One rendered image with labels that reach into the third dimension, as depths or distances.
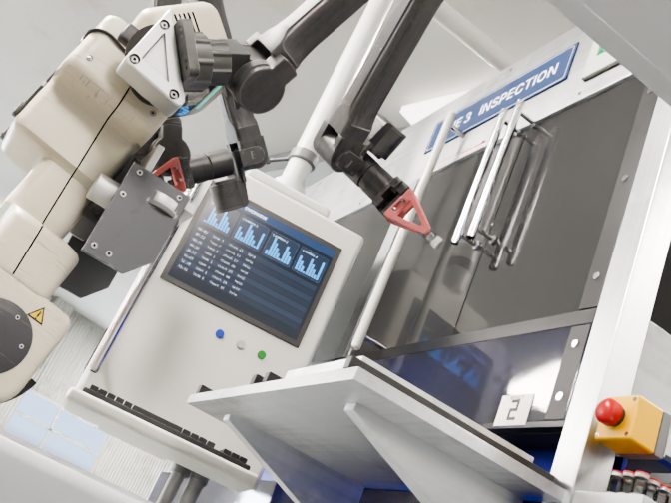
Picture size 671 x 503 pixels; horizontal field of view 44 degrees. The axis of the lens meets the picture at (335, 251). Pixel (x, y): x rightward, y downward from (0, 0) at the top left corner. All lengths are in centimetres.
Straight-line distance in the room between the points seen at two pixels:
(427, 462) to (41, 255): 64
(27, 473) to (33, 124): 117
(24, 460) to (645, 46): 35
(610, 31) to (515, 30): 361
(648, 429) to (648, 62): 94
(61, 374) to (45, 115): 1115
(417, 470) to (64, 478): 113
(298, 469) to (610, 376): 67
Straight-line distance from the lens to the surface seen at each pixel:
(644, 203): 158
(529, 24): 400
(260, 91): 129
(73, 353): 1247
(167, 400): 209
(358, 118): 143
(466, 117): 244
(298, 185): 237
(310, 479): 176
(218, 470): 187
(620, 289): 149
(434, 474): 131
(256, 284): 219
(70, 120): 134
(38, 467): 17
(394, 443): 127
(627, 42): 44
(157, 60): 124
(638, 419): 132
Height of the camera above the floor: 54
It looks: 24 degrees up
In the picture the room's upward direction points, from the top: 24 degrees clockwise
